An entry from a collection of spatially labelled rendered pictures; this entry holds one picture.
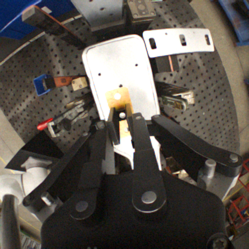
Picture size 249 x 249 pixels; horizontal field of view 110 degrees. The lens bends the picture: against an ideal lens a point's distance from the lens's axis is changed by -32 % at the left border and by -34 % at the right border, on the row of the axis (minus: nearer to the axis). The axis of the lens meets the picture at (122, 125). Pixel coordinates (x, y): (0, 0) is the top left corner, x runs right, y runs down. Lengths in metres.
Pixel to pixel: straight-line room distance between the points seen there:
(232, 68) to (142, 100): 1.85
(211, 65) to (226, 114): 0.40
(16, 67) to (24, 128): 0.47
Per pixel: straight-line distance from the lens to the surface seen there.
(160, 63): 0.50
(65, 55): 0.84
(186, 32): 0.54
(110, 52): 0.46
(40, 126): 0.41
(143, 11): 0.45
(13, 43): 0.64
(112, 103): 0.21
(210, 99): 0.98
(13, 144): 2.56
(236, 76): 2.23
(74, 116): 0.38
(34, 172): 0.89
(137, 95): 0.46
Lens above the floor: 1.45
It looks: 68 degrees down
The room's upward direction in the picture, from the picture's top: 179 degrees clockwise
